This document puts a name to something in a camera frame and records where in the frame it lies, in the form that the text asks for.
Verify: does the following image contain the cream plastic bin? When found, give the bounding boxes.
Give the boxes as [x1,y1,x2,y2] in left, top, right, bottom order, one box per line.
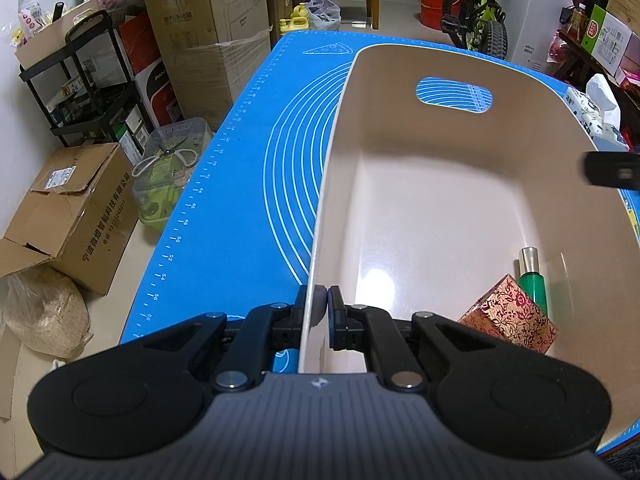
[297,44,640,453]

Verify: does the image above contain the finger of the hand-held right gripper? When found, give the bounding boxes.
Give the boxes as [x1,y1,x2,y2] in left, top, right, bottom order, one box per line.
[581,150,640,188]

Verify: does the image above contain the green bottle with silver cap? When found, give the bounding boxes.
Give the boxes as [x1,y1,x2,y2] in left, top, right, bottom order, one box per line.
[516,246,549,318]

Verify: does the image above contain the yellow plastic jug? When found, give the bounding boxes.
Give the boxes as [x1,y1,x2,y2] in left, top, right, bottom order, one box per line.
[279,4,312,36]

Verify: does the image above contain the red white appliance box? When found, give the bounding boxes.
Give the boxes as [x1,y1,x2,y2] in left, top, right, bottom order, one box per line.
[120,12,183,128]

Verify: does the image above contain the open brown cardboard box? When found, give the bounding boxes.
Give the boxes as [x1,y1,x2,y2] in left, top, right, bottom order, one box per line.
[0,142,138,296]

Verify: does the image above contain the blue silicone mat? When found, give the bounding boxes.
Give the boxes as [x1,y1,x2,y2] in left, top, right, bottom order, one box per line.
[120,30,640,457]

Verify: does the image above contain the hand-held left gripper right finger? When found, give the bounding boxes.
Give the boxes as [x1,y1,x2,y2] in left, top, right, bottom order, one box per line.
[327,285,546,392]

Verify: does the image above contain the white tissue pack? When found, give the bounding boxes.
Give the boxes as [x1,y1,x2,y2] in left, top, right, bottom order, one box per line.
[565,74,632,152]

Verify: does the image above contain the green white carton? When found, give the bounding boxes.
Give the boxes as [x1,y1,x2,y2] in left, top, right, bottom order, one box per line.
[582,5,633,71]

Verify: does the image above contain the clear plastic bag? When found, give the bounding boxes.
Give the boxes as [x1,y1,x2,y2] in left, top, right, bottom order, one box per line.
[306,0,342,32]

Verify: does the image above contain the green black bicycle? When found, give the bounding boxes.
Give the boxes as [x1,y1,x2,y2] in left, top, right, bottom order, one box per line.
[441,0,521,58]

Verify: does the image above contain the clear plastic storage container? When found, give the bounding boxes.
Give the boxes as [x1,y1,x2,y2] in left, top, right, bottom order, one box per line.
[131,117,213,233]

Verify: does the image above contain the orange juice bottle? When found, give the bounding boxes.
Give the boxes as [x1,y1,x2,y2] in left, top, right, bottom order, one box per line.
[570,4,589,41]

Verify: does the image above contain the dark wooden side table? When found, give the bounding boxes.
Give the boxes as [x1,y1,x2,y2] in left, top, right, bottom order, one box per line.
[556,30,640,91]

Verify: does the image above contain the clear sack of grain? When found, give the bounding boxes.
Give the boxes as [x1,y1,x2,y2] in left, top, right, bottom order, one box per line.
[0,265,93,358]

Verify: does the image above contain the white handled scissors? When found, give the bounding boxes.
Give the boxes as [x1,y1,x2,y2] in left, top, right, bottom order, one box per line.
[131,135,197,178]

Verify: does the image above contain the red gold floral box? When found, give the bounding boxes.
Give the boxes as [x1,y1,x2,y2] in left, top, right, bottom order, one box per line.
[457,274,558,357]

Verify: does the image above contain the red bucket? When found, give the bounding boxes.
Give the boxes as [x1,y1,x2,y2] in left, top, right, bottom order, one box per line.
[418,0,453,30]

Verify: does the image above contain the open cardboard box with packets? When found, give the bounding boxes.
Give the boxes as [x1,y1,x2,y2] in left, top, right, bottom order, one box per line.
[15,0,108,68]

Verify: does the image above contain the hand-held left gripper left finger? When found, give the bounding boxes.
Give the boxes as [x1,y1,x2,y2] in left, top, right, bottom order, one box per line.
[120,285,313,393]

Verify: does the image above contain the black shelf cart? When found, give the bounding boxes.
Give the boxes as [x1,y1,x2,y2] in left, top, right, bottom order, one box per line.
[19,10,156,148]

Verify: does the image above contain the large brown cardboard carton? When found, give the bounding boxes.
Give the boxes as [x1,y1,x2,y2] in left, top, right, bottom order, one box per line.
[144,0,273,131]

